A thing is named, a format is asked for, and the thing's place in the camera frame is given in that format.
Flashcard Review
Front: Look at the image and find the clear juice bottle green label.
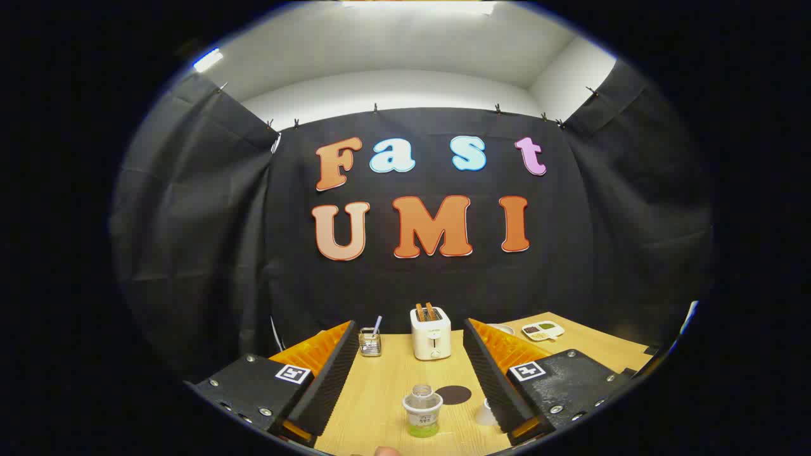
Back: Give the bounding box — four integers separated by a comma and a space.
402, 384, 444, 438

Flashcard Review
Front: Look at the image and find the white divided dish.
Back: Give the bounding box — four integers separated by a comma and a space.
521, 321, 565, 343

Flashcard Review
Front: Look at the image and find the black backdrop cloth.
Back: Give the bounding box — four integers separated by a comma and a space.
109, 60, 713, 381

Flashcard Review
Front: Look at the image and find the metal wire utensil holder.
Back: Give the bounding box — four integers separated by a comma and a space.
359, 327, 383, 358

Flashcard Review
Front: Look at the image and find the ceiling strip light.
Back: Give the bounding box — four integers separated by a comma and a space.
193, 48, 224, 73

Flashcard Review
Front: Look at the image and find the dark brown round coaster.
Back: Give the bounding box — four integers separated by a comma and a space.
436, 385, 473, 406

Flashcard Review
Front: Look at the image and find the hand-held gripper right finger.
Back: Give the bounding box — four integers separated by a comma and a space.
463, 318, 637, 447

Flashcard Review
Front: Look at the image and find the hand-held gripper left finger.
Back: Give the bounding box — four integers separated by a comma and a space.
184, 320, 360, 448

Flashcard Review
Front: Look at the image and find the cream toaster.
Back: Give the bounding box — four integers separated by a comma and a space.
410, 307, 452, 362

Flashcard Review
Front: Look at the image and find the wooden table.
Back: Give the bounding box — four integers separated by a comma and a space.
269, 312, 656, 456

